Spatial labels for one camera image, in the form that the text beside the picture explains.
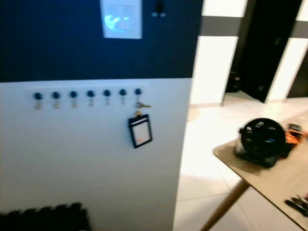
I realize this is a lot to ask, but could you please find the black foam mat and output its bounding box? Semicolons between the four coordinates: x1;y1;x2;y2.
0;203;91;231

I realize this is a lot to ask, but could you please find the black card badge holder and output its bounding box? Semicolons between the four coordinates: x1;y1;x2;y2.
128;111;153;149

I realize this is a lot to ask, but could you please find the dark object by door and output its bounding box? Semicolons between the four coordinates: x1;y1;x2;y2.
225;71;240;93

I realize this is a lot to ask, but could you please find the wooden table leg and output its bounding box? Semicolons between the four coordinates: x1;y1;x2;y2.
200;179;251;231

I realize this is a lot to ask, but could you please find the black door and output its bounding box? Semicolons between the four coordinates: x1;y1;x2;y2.
224;0;303;103

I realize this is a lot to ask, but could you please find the light wooden table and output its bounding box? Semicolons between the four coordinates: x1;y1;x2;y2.
200;113;308;231

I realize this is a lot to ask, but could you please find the orange and black tool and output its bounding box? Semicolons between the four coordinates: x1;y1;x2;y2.
286;123;308;145

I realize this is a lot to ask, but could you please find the white key hook rail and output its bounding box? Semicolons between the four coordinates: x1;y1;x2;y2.
27;86;148;111

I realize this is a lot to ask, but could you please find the white light switch plate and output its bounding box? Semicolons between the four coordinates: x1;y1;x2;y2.
100;0;143;39

